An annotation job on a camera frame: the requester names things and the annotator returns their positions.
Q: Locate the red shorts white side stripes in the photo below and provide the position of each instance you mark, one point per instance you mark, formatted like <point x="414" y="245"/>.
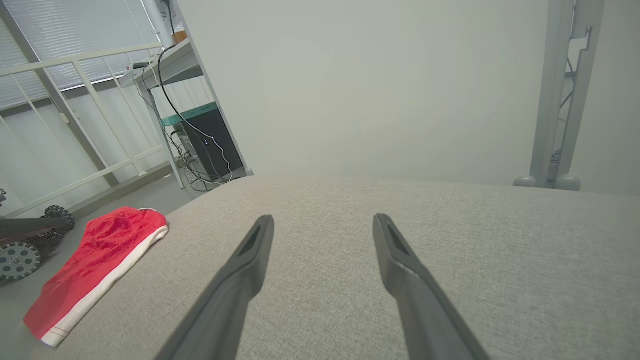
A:
<point x="90" y="260"/>

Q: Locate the grey fabric sofa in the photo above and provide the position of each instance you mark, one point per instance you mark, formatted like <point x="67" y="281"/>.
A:
<point x="500" y="275"/>

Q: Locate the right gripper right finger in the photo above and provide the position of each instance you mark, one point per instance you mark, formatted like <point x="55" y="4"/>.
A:
<point x="425" y="320"/>

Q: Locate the black computer tower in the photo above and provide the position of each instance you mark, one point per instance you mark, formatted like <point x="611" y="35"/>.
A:
<point x="215" y="145"/>

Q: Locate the grey metal partition post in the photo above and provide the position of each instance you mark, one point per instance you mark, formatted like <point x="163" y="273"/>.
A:
<point x="547" y="100"/>

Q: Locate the small wheeled robot base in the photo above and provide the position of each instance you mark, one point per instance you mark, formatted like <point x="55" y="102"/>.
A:
<point x="20" y="260"/>

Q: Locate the white window blinds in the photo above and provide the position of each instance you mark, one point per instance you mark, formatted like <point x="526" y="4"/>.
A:
<point x="75" y="25"/>

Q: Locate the grey office desk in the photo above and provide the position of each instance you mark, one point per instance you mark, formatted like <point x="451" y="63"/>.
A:
<point x="170" y="65"/>

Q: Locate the grey rounded post foot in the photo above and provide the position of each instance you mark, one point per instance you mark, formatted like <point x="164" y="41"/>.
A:
<point x="568" y="182"/>
<point x="525" y="181"/>

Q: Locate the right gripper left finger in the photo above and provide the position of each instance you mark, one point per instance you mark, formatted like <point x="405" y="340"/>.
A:
<point x="225" y="310"/>

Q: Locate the small brown desk item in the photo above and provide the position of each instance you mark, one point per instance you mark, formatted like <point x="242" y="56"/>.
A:
<point x="180" y="37"/>

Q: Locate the white metal railing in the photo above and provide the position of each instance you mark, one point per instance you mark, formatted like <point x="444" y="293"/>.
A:
<point x="75" y="60"/>

